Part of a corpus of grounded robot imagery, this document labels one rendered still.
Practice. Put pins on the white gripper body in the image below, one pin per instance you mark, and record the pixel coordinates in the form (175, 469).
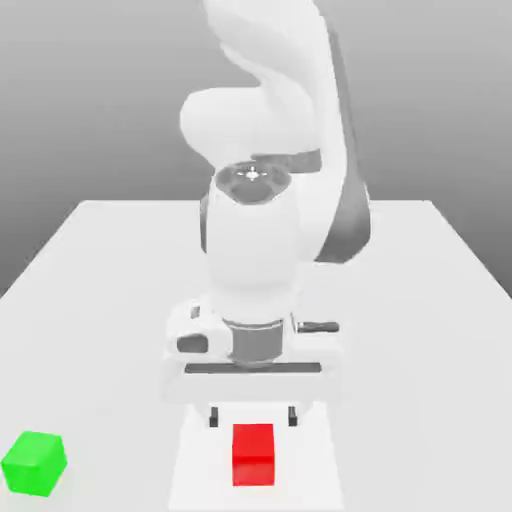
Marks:
(252, 386)

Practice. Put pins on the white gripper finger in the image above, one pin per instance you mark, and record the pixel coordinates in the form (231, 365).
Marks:
(213, 416)
(292, 416)

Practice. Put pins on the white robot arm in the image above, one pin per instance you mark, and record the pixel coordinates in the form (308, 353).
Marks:
(252, 248)

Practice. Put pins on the small red cube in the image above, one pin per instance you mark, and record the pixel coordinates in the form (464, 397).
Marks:
(253, 454)

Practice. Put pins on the small green cube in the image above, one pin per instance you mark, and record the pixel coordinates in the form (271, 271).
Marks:
(34, 464)

